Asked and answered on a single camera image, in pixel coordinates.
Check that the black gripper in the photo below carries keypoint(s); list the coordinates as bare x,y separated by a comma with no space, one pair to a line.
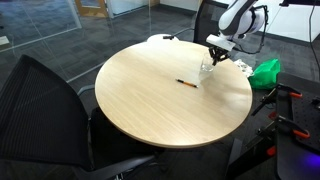
218,52

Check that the clear glass cup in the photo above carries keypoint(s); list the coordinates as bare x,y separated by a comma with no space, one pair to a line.
206,69

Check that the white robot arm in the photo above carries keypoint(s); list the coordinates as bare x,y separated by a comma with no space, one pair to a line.
240,20

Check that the white crumpled plastic bag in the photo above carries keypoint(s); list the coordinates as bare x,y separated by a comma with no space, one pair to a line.
245,68

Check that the orange black pen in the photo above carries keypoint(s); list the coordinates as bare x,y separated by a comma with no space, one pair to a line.
187,83

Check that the green plastic bag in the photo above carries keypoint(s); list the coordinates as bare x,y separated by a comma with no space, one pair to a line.
265,75

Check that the white round side table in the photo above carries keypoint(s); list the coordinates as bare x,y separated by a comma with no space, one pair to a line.
155,38

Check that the black breadboard robot table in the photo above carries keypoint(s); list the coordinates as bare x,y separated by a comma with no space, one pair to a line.
290,160

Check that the wooden door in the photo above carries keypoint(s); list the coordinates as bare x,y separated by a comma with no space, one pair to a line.
91,11

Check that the black mesh-back office chair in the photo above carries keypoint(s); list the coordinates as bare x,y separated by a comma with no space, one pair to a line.
40,113

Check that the grey wrist camera bar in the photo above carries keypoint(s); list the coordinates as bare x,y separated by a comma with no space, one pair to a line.
220,41

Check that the black camera boom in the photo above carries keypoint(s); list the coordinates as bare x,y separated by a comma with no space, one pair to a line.
300,2

